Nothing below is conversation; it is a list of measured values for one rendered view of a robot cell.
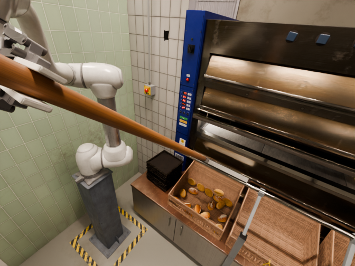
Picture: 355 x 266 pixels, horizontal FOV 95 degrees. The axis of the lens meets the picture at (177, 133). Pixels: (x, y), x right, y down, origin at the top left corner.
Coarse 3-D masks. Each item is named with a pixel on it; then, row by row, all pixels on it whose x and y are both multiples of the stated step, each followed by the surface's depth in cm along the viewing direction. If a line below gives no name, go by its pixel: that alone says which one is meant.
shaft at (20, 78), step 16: (0, 64) 16; (16, 64) 17; (0, 80) 16; (16, 80) 17; (32, 80) 18; (48, 80) 20; (32, 96) 19; (48, 96) 20; (64, 96) 22; (80, 96) 24; (80, 112) 25; (96, 112) 26; (112, 112) 30; (128, 128) 34; (144, 128) 39; (160, 144) 49; (176, 144) 57
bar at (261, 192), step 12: (216, 168) 121; (240, 180) 113; (264, 192) 106; (288, 204) 100; (252, 216) 106; (312, 216) 94; (336, 228) 90; (240, 240) 104; (348, 252) 87; (228, 264) 123; (348, 264) 85
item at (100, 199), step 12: (108, 168) 136; (96, 180) 125; (108, 180) 134; (84, 192) 130; (96, 192) 127; (108, 192) 139; (96, 204) 132; (108, 204) 145; (96, 216) 142; (108, 216) 152; (96, 228) 162; (108, 228) 158; (120, 228) 178; (144, 228) 194; (72, 240) 177; (96, 240) 178; (108, 240) 166; (120, 240) 180; (84, 252) 169; (108, 252) 169; (96, 264) 161
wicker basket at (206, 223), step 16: (192, 176) 183; (224, 176) 163; (176, 192) 166; (224, 192) 165; (240, 192) 147; (176, 208) 153; (192, 208) 156; (224, 208) 158; (208, 224) 134; (224, 224) 145
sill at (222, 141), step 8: (208, 136) 159; (216, 136) 158; (224, 144) 152; (232, 144) 148; (240, 152) 146; (248, 152) 141; (256, 152) 141; (264, 160) 136; (272, 160) 133; (280, 160) 134; (280, 168) 131; (288, 168) 127; (296, 168) 127; (304, 176) 123; (312, 176) 121; (320, 176) 122; (320, 184) 119; (328, 184) 116; (336, 184) 116; (344, 192) 112; (352, 192) 111
